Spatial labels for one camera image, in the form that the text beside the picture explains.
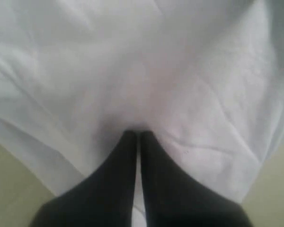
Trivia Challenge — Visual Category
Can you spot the white t-shirt red logo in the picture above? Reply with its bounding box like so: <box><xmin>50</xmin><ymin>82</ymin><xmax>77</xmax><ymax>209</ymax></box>
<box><xmin>0</xmin><ymin>0</ymin><xmax>284</xmax><ymax>227</ymax></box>

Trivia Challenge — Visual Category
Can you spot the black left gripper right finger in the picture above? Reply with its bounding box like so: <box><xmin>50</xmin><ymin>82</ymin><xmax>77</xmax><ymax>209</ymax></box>
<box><xmin>140</xmin><ymin>131</ymin><xmax>252</xmax><ymax>227</ymax></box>

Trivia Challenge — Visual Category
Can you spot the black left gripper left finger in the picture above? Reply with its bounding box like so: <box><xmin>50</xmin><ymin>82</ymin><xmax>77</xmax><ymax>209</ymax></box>
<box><xmin>30</xmin><ymin>131</ymin><xmax>137</xmax><ymax>227</ymax></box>

